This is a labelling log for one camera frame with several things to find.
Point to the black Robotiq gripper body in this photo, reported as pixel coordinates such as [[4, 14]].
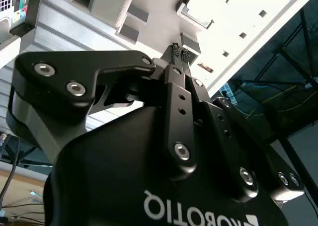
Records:
[[111, 173]]

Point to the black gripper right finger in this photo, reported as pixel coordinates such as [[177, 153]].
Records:
[[231, 151]]

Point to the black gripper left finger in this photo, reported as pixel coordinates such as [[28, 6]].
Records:
[[57, 69]]

